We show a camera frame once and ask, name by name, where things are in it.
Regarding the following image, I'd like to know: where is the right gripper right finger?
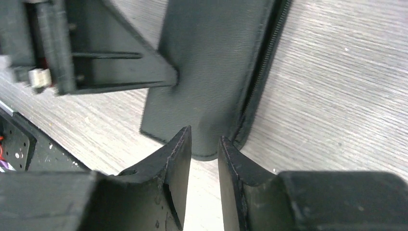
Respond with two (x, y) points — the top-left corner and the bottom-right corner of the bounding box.
(218, 137), (408, 231)

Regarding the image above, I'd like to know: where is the black zipper tool case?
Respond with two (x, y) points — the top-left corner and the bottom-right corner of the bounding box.
(140, 0), (291, 161)

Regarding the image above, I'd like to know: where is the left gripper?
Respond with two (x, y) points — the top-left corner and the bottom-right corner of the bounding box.
(0, 0), (178, 95)

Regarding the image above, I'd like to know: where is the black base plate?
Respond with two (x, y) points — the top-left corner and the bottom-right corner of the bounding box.
(0, 109), (89, 172)

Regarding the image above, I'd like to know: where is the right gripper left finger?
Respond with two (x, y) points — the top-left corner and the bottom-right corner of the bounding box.
(0, 126), (191, 231)

